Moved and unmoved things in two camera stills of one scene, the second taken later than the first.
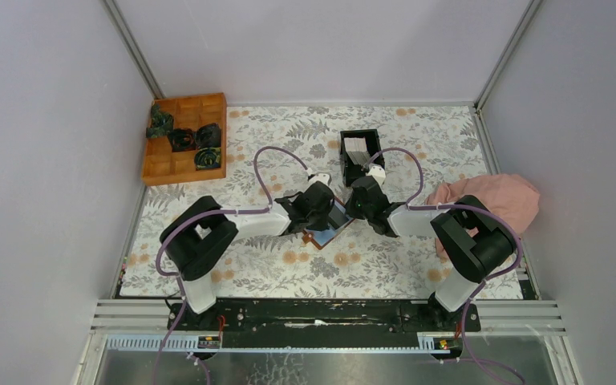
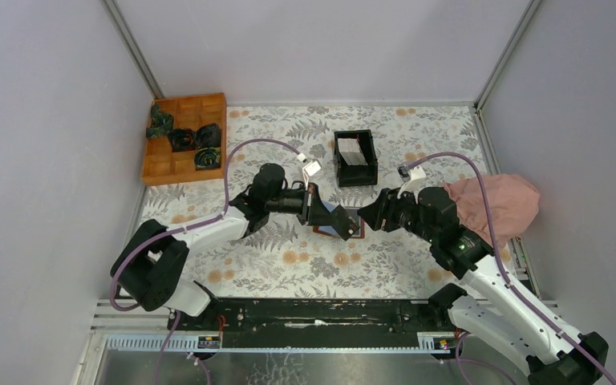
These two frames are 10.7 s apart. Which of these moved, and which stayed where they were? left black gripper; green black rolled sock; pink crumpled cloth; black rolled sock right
Moved: left black gripper
Stayed: black rolled sock right; pink crumpled cloth; green black rolled sock
